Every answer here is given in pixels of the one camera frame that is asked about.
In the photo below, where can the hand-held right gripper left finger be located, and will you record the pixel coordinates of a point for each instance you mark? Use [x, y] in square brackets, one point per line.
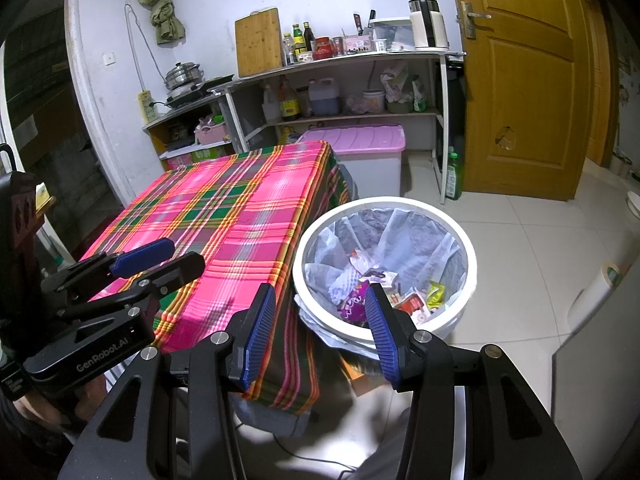
[257, 342]

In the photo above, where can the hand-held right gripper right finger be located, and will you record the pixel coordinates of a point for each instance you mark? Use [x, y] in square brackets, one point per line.
[382, 342]

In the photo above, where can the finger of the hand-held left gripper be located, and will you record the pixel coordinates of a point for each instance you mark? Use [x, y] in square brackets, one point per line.
[165, 275]
[142, 257]

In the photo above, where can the red drink carton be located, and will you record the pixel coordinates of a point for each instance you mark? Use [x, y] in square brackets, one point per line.
[412, 307]

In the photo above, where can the purple snack wrapper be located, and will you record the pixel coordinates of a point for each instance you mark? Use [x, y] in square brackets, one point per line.
[352, 305]

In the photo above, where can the purple milk carton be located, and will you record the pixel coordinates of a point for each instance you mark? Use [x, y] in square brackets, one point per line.
[382, 276]

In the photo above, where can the long white foam fruit net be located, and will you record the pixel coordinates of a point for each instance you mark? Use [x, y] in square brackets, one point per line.
[342, 285]

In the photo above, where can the white trash bin with liner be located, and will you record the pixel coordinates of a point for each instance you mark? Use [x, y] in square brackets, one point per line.
[380, 230]

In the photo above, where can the pink plaid tablecloth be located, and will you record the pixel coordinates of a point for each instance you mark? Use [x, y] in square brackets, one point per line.
[215, 210]

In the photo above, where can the pink cardboard box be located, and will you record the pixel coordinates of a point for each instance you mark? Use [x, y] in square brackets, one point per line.
[176, 160]

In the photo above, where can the wooden shelf cabinet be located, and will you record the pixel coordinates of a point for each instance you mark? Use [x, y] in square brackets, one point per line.
[160, 135]

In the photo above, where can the green cardboard box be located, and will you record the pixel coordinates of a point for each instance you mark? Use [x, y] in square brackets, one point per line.
[210, 152]

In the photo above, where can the pink plastic basket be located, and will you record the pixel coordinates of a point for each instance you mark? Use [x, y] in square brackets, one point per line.
[212, 135]

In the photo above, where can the yellow power strip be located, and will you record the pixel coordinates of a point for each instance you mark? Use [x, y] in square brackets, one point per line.
[145, 106]

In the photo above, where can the steel pot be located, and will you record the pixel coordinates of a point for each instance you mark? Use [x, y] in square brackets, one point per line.
[184, 77]

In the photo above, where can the white plastic bottle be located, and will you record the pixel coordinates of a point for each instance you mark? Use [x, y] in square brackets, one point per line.
[270, 105]

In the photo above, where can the storage box with purple lid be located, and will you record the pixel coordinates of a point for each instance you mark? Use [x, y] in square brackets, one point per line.
[360, 140]

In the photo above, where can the soy sauce bottle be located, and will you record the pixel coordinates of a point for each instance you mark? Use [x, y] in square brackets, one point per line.
[289, 102]

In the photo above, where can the dark liquid jug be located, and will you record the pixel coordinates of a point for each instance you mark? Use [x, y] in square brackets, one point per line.
[324, 99]

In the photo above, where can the wooden cutting board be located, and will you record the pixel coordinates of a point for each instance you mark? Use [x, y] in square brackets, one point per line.
[259, 42]

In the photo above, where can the hanging green cloth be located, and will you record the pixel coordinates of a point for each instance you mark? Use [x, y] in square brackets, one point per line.
[162, 10]

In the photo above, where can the clear glass bottle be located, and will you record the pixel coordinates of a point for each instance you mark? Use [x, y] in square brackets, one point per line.
[288, 50]

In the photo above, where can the plastic bags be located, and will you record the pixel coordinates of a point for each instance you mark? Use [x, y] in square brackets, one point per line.
[400, 87]

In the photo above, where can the green bottle with yellow label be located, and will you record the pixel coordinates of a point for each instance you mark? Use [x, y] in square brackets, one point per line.
[299, 40]

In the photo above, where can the dark sauce bottle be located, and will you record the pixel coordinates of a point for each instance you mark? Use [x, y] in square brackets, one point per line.
[309, 39]

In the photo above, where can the red jar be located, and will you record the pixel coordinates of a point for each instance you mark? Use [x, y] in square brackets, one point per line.
[323, 49]

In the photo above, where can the metal kitchen shelf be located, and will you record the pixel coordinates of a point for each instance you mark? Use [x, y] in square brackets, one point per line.
[350, 62]

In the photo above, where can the wooden door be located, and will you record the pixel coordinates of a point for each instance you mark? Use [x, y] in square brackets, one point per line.
[520, 85]

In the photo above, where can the pink knife holder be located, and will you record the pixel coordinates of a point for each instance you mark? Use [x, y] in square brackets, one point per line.
[360, 44]

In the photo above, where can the clear plastic container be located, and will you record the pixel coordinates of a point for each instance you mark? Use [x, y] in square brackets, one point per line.
[392, 32]

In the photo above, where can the white electric kettle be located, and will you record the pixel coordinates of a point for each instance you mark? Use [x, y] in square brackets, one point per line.
[429, 27]

